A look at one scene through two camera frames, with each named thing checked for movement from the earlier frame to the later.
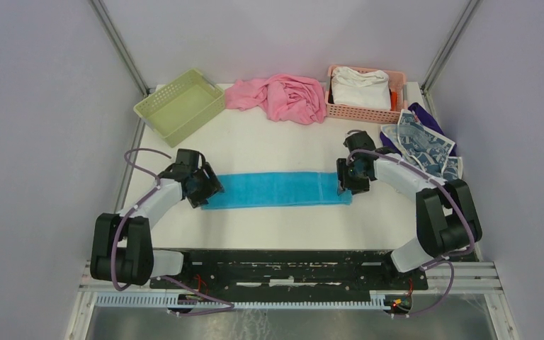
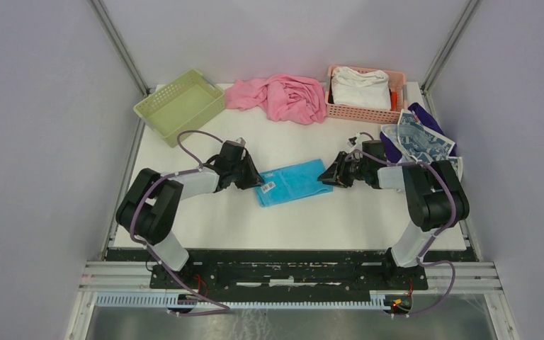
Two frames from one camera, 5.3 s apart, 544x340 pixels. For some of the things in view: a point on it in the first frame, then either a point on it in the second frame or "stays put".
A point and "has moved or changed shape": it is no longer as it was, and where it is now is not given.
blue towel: x=278 y=189 has moved or changed shape
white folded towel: x=369 y=91 stays put
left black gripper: x=212 y=185 -> x=253 y=178
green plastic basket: x=180 y=108 stays put
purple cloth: x=423 y=119 stays put
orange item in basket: x=394 y=98 stays put
